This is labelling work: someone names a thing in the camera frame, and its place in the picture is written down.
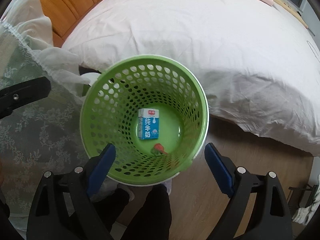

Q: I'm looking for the blue white milk carton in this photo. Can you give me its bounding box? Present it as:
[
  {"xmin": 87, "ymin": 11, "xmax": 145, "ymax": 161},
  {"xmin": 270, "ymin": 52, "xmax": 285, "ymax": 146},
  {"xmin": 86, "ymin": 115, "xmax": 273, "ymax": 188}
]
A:
[{"xmin": 138, "ymin": 108, "xmax": 159, "ymax": 140}]

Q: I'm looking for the lace tablecloth with ruffle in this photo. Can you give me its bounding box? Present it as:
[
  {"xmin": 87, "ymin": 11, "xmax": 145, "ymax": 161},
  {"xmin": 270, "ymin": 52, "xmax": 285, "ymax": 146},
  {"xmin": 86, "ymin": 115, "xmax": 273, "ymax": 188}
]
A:
[{"xmin": 1, "ymin": 0, "xmax": 88, "ymax": 232}]

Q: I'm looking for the red silver foil wrapper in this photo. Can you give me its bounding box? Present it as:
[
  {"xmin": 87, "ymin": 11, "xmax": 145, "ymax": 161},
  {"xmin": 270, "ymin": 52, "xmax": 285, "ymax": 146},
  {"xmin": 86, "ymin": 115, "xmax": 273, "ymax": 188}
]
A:
[{"xmin": 151, "ymin": 143, "xmax": 167, "ymax": 155}]

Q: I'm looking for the green plastic waste basket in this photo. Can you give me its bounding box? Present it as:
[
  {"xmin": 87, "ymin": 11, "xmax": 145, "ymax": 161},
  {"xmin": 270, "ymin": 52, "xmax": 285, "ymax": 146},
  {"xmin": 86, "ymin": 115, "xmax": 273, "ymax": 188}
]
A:
[{"xmin": 80, "ymin": 55, "xmax": 209, "ymax": 186}]

